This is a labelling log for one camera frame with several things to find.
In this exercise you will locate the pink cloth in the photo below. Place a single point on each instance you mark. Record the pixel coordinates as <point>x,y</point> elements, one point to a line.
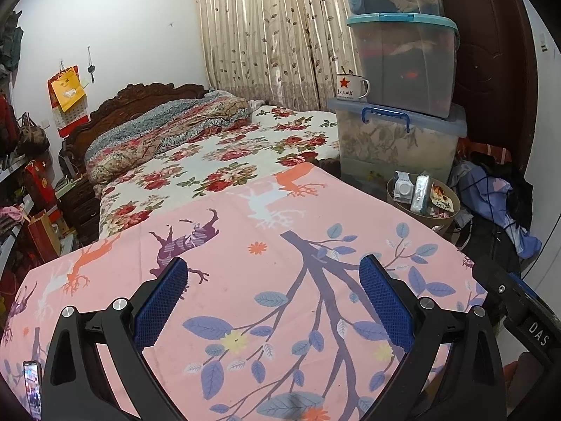
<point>11,215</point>

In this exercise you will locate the pink printed blanket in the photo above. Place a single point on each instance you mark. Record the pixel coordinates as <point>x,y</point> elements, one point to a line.
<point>263,272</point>

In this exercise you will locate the red bags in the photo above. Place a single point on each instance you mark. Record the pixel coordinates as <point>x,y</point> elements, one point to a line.
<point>6,127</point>

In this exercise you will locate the floral bedsheet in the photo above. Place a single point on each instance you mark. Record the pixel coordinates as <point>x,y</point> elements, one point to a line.
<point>245,149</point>

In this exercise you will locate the hanging keys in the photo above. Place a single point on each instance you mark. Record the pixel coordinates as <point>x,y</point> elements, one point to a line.
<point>91,70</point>

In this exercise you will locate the brown handbag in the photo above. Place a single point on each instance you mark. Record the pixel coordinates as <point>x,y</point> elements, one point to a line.
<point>35,138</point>

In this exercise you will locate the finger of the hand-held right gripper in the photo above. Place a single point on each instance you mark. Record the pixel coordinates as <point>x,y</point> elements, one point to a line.
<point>499,291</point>

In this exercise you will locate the blue-lid clear storage box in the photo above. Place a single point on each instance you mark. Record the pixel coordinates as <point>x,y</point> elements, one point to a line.
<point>394,144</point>

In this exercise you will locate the red and yellow wall calendar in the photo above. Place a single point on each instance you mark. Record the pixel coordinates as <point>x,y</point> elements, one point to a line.
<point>65,92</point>

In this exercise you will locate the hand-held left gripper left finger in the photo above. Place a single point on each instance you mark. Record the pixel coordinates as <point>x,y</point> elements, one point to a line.
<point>160,302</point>

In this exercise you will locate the beige round bin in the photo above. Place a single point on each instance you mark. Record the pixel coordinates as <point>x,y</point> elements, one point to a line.
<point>438,223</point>

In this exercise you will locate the dark pants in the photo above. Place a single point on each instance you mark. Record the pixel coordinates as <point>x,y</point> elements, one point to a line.
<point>491,245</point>

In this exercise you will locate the red cloth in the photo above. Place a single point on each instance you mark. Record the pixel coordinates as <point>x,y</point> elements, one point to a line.
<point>497,152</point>

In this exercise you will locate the dark wooden nightstand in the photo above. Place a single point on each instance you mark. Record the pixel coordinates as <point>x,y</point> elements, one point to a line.
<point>79,210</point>

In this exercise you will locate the white and red wrapper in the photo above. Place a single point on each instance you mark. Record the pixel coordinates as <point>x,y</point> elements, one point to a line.
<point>441,199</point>

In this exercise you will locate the dark bags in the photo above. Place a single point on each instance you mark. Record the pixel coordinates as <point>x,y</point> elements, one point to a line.
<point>11,44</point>

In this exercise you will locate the red gift box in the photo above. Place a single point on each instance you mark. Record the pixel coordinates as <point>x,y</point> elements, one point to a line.
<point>37,180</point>

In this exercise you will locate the black cloth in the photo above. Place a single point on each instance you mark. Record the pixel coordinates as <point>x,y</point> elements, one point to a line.
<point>519,201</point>

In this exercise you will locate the white enamel mug red star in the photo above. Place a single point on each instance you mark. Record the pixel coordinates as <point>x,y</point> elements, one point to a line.
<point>348,85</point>

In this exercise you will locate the pile of clothes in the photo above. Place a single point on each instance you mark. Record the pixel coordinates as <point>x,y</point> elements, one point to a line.
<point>482,184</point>

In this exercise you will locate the smartphone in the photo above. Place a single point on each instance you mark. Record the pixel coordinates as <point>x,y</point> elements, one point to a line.
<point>33,388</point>

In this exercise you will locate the dark brown door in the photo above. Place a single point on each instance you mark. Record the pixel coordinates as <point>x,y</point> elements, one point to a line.
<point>491,52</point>

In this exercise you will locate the carved wooden headboard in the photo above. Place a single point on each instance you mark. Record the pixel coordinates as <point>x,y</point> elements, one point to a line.
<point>144,92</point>

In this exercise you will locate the grey metal shelf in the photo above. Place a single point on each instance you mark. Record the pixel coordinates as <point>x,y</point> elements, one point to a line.
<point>11,239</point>

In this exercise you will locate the teal-lid clear storage box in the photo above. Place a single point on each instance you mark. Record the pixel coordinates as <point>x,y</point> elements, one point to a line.
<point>403,65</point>

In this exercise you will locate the patterned quilt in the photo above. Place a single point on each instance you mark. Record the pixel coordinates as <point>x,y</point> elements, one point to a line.
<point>166,131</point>

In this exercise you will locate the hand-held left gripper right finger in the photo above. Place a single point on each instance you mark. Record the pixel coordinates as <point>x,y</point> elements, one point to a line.
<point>388,302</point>

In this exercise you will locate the red paper bag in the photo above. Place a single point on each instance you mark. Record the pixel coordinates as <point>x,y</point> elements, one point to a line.
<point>41,237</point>

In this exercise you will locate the beige leaf-print curtain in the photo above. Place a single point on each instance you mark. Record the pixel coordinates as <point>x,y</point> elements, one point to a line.
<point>263,30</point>

